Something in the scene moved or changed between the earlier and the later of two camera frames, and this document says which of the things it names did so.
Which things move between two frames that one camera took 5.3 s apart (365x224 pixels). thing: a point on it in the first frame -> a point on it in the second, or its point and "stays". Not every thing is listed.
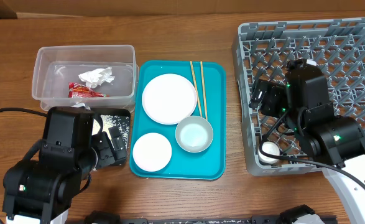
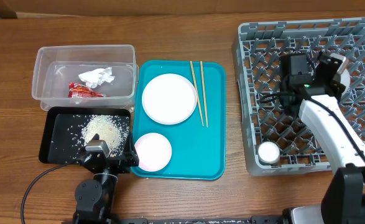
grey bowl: (194, 134) -> (345, 79)
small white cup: (270, 148) stays
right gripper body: (275, 102) -> (337, 88)
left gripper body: (106, 154) -> (119, 167)
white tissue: (94, 78) stays
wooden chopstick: (196, 88) stays
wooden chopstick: (204, 90) stays
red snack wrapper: (77, 90) stays
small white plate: (152, 152) stays
